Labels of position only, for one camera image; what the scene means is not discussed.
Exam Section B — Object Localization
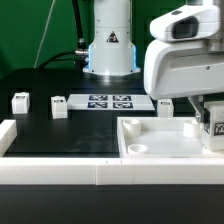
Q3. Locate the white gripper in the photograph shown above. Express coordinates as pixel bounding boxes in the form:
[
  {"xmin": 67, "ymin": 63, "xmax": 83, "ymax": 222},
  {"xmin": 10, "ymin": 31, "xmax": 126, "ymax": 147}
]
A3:
[{"xmin": 144, "ymin": 40, "xmax": 224, "ymax": 122}]

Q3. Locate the white square tabletop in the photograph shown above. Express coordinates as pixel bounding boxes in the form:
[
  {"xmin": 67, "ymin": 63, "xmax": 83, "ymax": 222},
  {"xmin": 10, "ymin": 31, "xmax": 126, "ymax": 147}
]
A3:
[{"xmin": 117, "ymin": 117, "xmax": 224, "ymax": 159}]

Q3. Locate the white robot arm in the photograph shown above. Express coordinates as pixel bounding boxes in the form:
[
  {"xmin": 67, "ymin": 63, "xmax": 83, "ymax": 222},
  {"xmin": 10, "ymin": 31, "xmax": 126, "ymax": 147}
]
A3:
[{"xmin": 84, "ymin": 0, "xmax": 224, "ymax": 119}]

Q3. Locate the white U-shaped fence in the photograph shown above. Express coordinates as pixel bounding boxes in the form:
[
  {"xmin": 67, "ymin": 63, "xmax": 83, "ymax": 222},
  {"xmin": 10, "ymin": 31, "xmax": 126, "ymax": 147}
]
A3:
[{"xmin": 0, "ymin": 120, "xmax": 224, "ymax": 185}]

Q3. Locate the white marker sheet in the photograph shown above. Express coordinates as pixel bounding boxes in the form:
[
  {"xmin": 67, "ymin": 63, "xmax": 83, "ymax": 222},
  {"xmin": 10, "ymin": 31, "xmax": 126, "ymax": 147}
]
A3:
[{"xmin": 67, "ymin": 94, "xmax": 154, "ymax": 111}]

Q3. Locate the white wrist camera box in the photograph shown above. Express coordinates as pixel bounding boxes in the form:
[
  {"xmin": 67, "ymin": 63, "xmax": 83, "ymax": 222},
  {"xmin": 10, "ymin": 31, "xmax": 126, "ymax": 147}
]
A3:
[{"xmin": 150, "ymin": 4, "xmax": 221, "ymax": 42}]

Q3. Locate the thick black cable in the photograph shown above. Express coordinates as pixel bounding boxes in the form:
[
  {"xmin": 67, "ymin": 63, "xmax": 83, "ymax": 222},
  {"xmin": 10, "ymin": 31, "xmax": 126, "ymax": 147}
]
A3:
[{"xmin": 39, "ymin": 0, "xmax": 90, "ymax": 68}]

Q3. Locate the thin grey cable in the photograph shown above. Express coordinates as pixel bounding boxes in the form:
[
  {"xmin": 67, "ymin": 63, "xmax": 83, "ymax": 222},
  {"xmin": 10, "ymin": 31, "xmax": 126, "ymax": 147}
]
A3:
[{"xmin": 33, "ymin": 0, "xmax": 57, "ymax": 67}]

